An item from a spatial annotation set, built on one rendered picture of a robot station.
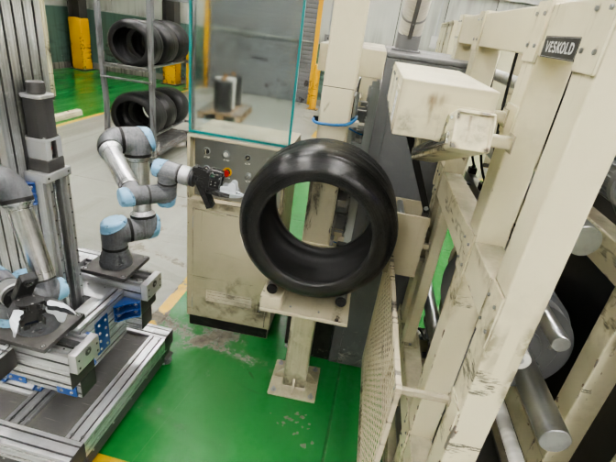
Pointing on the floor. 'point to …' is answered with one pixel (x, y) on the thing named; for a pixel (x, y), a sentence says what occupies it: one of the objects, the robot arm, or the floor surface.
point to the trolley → (135, 46)
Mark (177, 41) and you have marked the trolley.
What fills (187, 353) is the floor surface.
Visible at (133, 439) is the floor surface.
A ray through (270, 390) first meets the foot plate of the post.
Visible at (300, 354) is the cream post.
